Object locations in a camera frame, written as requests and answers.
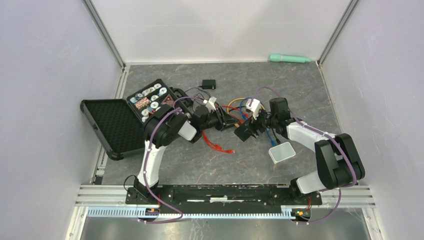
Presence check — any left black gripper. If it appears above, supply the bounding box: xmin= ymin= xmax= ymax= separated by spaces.
xmin=200 ymin=105 xmax=240 ymax=132

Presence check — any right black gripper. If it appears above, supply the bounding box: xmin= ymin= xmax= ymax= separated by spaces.
xmin=244 ymin=107 xmax=278 ymax=139

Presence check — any yellow ethernet cable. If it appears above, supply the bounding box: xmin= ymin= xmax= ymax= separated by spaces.
xmin=226 ymin=97 xmax=266 ymax=129

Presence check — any black network switch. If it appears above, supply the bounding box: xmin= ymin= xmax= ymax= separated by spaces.
xmin=234 ymin=121 xmax=258 ymax=142

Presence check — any red ethernet cable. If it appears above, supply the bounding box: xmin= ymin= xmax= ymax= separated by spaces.
xmin=202 ymin=105 xmax=248 ymax=155

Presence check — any black power adapter with cord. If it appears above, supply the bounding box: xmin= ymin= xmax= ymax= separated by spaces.
xmin=181 ymin=79 xmax=217 ymax=107

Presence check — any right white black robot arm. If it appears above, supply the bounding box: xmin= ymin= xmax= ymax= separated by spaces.
xmin=244 ymin=97 xmax=366 ymax=204

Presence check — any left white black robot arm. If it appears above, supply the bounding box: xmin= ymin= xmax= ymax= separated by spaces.
xmin=133 ymin=105 xmax=239 ymax=204

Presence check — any white plastic box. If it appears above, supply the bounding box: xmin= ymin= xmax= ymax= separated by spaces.
xmin=268 ymin=142 xmax=296 ymax=164

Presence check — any black poker chip case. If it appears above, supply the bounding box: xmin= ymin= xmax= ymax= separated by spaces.
xmin=80 ymin=78 xmax=189 ymax=161

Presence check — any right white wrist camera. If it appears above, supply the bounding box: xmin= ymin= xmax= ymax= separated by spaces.
xmin=245 ymin=98 xmax=262 ymax=120

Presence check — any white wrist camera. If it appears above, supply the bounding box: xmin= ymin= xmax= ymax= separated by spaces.
xmin=245 ymin=98 xmax=262 ymax=120
xmin=203 ymin=96 xmax=217 ymax=113

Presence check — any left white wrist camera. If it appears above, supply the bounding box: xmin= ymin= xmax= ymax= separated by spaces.
xmin=203 ymin=96 xmax=217 ymax=113

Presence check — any blue ethernet cable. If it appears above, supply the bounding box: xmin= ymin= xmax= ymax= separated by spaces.
xmin=238 ymin=97 xmax=278 ymax=147

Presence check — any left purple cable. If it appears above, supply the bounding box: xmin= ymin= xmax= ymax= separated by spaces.
xmin=138 ymin=96 xmax=208 ymax=225

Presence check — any purple cable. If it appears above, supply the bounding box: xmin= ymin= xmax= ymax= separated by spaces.
xmin=138 ymin=96 xmax=208 ymax=225
xmin=250 ymin=86 xmax=359 ymax=226

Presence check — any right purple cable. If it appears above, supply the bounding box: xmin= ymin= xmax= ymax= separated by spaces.
xmin=250 ymin=86 xmax=359 ymax=226

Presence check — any white slotted cable duct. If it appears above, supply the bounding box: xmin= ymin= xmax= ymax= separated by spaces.
xmin=87 ymin=206 xmax=295 ymax=220

